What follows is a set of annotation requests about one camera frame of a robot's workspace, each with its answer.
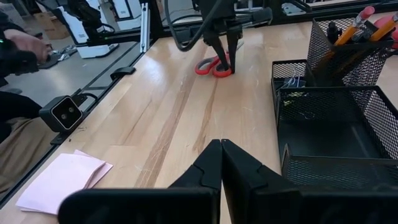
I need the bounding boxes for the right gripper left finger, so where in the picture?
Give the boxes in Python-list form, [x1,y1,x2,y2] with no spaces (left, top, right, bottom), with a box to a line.
[169,139,223,190]

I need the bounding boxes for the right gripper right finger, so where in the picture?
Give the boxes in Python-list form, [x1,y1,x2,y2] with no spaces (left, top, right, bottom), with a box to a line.
[221,139,301,224]

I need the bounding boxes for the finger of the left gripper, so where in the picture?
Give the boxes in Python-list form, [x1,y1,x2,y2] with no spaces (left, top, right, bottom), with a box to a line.
[210,37,230,71]
[226,30,241,74]

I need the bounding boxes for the red handled scissors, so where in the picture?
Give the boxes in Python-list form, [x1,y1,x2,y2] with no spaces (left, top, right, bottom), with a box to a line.
[195,40,245,78]

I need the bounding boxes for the yellow pencil red eraser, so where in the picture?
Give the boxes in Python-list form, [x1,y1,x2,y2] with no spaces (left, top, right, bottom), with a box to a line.
[320,6,376,68]
[369,12,398,43]

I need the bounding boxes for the black mesh desk organizer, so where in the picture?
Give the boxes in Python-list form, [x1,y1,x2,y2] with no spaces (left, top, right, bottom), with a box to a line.
[271,12,398,191]

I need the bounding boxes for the white equipment box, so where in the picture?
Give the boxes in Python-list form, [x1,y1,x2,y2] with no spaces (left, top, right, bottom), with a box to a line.
[55,0,119,60]

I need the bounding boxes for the pink paper stack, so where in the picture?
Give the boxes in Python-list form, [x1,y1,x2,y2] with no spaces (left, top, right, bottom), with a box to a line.
[15,149,114,216]

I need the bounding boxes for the person's hand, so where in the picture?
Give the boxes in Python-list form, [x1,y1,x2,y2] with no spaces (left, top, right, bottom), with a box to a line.
[3,29,51,63]

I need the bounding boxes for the person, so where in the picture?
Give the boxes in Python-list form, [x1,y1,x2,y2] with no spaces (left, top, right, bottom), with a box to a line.
[0,11,60,195]

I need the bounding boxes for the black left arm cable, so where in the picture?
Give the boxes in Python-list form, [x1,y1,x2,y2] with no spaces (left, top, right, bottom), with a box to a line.
[164,0,225,52]

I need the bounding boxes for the aluminium extrusion post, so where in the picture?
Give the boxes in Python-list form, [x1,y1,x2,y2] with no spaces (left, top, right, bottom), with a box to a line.
[139,2,151,54]

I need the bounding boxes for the black frame corner bracket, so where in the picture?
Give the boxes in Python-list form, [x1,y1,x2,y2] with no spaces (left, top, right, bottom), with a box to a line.
[109,66,137,81]

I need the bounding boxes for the black camera cable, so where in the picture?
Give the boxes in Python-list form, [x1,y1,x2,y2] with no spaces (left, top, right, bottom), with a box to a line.
[73,88,99,105]

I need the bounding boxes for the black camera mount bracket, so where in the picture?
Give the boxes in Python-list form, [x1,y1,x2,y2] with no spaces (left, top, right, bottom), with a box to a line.
[49,130,75,146]

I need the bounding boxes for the black table-level camera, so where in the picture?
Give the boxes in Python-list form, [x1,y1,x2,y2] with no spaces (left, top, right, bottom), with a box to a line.
[39,95,85,133]

